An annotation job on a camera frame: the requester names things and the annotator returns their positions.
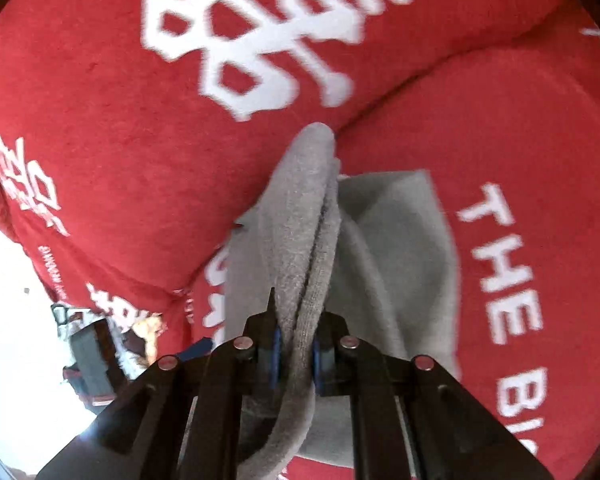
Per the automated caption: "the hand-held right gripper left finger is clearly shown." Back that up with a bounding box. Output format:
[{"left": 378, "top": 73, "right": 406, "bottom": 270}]
[{"left": 34, "top": 287, "right": 284, "bottom": 480}]

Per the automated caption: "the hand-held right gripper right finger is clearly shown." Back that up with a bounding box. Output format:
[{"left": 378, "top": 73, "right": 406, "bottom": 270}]
[{"left": 311, "top": 312, "right": 556, "bottom": 480}]

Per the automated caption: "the grey fleece sock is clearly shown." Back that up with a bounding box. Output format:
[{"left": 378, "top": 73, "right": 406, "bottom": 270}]
[{"left": 220, "top": 122, "right": 463, "bottom": 480}]

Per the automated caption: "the dark furniture piece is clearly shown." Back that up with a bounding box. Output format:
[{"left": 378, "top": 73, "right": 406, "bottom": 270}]
[{"left": 50, "top": 302, "right": 152, "bottom": 407}]

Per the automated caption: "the red printed blanket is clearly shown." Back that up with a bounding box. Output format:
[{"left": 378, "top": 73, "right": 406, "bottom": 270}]
[{"left": 0, "top": 0, "right": 600, "bottom": 480}]

